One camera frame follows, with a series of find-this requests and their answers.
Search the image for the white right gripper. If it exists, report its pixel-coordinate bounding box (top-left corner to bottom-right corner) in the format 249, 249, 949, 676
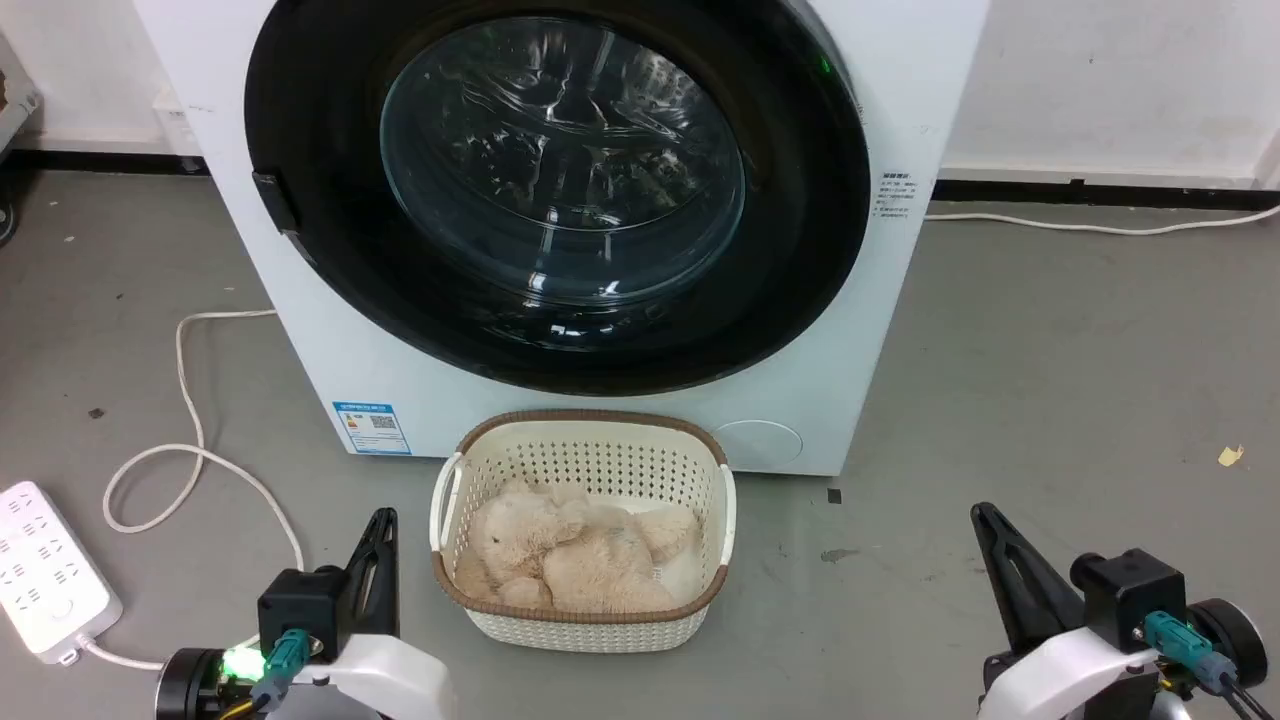
971, 502, 1166, 720

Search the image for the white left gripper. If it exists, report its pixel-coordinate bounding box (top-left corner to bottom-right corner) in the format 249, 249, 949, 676
292, 507, 459, 720

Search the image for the white front-load washing machine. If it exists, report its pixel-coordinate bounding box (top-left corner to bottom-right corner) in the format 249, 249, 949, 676
135, 0, 991, 477

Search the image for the black round washer door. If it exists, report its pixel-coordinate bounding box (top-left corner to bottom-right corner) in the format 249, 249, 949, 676
244, 0, 872, 397

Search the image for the blue energy label sticker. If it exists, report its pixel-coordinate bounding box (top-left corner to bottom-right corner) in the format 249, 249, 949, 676
332, 401, 413, 456

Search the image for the beige plush teddy bear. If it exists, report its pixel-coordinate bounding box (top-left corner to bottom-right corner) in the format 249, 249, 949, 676
453, 478, 704, 614

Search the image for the white perforated laundry basket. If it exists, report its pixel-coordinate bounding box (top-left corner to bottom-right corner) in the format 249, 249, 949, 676
430, 409, 738, 654

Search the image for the white power strip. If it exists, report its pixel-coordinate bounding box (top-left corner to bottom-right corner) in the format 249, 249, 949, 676
0, 481, 124, 666

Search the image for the small printed text sticker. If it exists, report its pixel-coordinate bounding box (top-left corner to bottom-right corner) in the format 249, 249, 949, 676
874, 171, 917, 221

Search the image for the teal left camera cable plug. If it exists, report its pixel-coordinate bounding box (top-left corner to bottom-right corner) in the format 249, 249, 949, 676
248, 628, 311, 713

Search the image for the teal camera cable plug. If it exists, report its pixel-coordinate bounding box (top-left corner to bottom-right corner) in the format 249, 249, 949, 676
248, 628, 311, 713
1143, 611, 1241, 695

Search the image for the teal right camera cable plug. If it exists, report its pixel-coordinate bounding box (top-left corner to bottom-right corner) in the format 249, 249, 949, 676
1143, 611, 1241, 695

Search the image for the white power strip cable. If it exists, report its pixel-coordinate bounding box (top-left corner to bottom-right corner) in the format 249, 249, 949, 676
78, 309, 305, 671

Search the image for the thin white floor cable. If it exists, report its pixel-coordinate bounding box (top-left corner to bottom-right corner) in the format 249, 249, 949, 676
924, 203, 1280, 237

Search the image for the grey box by wall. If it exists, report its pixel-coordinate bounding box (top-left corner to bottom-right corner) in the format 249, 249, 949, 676
0, 30, 43, 156

